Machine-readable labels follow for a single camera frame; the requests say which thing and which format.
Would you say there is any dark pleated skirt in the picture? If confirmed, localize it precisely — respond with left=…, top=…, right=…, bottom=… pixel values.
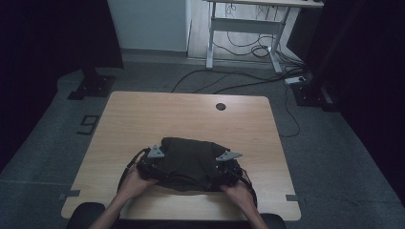
left=157, top=136, right=232, bottom=193

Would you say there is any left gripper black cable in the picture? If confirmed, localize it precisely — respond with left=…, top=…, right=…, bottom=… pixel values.
left=116, top=147, right=151, bottom=193

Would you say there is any black stand base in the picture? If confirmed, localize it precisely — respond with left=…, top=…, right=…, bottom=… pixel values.
left=67, top=67, right=117, bottom=101
left=289, top=79, right=339, bottom=113

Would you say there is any white power strip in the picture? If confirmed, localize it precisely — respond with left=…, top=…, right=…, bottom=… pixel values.
left=284, top=75, right=307, bottom=86

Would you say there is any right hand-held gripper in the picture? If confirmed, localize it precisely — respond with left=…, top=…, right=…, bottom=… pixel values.
left=215, top=151, right=245, bottom=188

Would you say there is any black curtain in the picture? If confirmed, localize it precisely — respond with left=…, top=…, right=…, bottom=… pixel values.
left=0, top=0, right=125, bottom=174
left=286, top=0, right=405, bottom=205

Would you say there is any long black floor cable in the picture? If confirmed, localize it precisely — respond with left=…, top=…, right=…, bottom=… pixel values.
left=170, top=68, right=308, bottom=95

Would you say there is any person's left hand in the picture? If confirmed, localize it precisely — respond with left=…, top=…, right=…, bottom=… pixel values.
left=117, top=162, right=160, bottom=202

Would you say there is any white desk frame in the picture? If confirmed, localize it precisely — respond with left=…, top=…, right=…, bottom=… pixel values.
left=203, top=0, right=325, bottom=75

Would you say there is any person's right hand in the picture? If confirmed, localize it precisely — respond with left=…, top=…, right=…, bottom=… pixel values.
left=219, top=180, right=256, bottom=215

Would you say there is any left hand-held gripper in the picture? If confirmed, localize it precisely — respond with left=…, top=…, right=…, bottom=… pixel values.
left=136, top=144, right=167, bottom=183

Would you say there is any thin black floor cable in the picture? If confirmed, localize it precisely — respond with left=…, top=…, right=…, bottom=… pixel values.
left=278, top=85, right=302, bottom=138

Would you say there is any coiled black cable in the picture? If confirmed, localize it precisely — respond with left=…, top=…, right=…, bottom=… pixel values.
left=212, top=31, right=279, bottom=59

